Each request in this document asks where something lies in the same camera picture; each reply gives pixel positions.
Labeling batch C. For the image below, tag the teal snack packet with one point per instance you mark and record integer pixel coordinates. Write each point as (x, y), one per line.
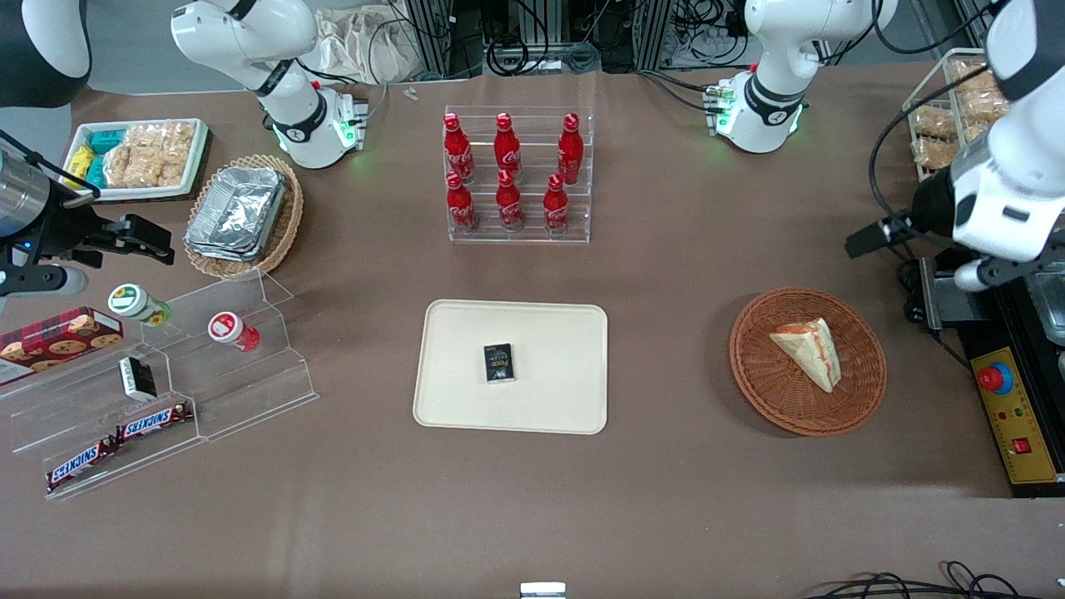
(96, 172)
(106, 140)

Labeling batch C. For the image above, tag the brown round wicker basket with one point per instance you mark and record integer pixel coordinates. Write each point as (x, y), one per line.
(765, 391)

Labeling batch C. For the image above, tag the red cookie box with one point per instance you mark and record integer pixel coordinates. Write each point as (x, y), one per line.
(58, 341)

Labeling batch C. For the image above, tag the green lidded cup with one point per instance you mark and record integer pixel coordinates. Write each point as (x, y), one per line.
(133, 302)

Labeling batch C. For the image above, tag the white rectangular snack tray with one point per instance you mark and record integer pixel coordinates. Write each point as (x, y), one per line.
(125, 193)

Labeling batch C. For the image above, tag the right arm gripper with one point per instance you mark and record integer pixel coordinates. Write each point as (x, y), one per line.
(60, 226)

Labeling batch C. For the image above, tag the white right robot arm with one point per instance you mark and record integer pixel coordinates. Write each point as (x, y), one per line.
(250, 50)

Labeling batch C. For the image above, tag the cream plastic tray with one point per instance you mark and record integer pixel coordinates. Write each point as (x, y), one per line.
(549, 399)

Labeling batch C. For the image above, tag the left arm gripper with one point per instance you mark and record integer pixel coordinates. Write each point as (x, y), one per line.
(930, 208)

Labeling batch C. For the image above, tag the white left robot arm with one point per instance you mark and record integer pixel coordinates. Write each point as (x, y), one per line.
(774, 91)

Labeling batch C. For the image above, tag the yellow control panel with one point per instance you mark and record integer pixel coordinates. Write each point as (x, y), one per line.
(1019, 424)

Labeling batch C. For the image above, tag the small silver white device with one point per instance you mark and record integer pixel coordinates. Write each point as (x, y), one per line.
(542, 591)

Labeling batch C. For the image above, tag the clear acrylic stepped shelf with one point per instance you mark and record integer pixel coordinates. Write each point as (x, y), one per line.
(250, 399)

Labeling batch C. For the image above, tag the clear rice cracker packs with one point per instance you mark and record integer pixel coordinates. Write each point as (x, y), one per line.
(150, 154)

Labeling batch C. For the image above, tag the clear cracker bag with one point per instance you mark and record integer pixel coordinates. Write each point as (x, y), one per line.
(932, 152)
(975, 79)
(933, 122)
(986, 104)

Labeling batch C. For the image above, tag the yellow snack packet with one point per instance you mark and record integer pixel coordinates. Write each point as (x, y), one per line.
(80, 162)

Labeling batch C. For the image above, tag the red emergency stop button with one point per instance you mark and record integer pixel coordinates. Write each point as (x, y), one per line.
(995, 378)

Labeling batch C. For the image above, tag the black appliance housing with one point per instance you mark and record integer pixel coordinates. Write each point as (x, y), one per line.
(998, 324)

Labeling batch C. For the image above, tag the stacked aluminium foil trays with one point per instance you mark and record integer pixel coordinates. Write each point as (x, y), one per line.
(237, 212)

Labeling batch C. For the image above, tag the black white small box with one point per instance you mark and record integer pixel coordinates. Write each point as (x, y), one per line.
(137, 378)

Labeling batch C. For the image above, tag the Snickers chocolate bar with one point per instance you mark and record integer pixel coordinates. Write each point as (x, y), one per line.
(154, 421)
(81, 464)

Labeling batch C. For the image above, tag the red cola bottle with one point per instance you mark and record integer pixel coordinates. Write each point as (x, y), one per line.
(458, 154)
(507, 150)
(556, 208)
(509, 204)
(461, 206)
(570, 154)

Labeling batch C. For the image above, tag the red lidded cup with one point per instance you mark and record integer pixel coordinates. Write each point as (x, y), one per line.
(229, 329)

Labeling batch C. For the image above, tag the light oval wicker basket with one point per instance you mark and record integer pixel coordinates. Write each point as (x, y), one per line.
(287, 225)

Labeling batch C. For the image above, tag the clear acrylic bottle rack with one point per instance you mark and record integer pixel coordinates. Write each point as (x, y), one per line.
(532, 229)

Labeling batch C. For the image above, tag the triangular sandwich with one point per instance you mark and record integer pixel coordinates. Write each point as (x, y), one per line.
(811, 353)

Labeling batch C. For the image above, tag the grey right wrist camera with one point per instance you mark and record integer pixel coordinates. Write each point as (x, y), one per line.
(46, 280)

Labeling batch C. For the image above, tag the small black printed box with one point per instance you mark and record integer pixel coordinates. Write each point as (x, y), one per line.
(499, 363)

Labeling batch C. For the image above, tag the white cloth bag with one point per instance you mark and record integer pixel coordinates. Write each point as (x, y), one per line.
(366, 42)

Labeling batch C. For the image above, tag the steel pan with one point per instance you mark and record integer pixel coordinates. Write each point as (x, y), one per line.
(1050, 308)

